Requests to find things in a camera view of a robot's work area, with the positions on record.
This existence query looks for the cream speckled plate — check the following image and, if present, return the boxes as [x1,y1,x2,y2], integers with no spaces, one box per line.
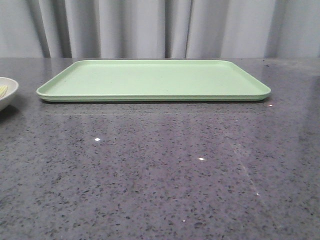
[0,77,19,111]

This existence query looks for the yellow plastic fork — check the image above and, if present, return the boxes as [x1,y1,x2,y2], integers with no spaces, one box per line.
[0,85,8,98]

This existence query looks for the light green plastic tray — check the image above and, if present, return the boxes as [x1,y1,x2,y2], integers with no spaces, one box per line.
[36,59,271,102]

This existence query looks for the grey pleated curtain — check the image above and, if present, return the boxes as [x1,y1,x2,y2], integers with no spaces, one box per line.
[0,0,320,59]

